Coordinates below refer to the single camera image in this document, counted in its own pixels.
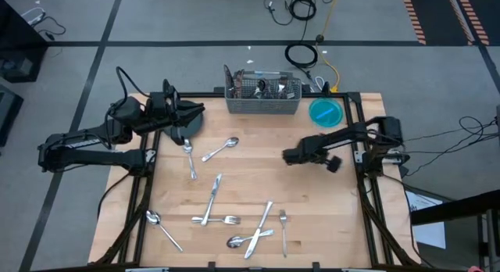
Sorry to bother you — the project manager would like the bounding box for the teal translucent plate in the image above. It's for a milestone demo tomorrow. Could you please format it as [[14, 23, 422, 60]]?
[[309, 98, 345, 128]]

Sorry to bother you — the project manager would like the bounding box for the black workbench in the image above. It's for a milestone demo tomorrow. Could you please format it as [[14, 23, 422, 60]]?
[[409, 189, 500, 272]]

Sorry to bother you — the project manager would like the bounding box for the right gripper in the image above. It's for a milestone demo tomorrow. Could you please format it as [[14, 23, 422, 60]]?
[[281, 137, 331, 166]]

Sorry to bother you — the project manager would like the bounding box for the coiled black floor cable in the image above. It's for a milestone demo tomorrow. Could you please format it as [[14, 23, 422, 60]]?
[[284, 42, 320, 70], [288, 0, 318, 22]]

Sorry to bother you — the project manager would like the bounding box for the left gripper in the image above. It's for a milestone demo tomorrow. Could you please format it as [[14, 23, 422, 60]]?
[[150, 91, 206, 127]]

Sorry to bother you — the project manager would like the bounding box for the yellow floor cable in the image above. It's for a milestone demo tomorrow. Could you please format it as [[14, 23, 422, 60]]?
[[315, 0, 341, 94]]

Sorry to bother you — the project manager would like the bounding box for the white paper sheet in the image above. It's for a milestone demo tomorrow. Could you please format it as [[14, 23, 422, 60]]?
[[405, 189, 447, 250]]

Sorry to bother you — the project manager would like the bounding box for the black desk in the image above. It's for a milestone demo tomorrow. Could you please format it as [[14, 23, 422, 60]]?
[[0, 0, 50, 84]]

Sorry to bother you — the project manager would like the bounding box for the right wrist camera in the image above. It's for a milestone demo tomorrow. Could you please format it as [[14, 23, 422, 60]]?
[[325, 155, 344, 174]]

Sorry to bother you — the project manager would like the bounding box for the dark grey plate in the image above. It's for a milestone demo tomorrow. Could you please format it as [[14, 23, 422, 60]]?
[[162, 100, 205, 137]]

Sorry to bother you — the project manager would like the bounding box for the grey plastic cutlery basket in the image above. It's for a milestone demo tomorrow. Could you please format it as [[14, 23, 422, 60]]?
[[224, 70, 304, 116]]

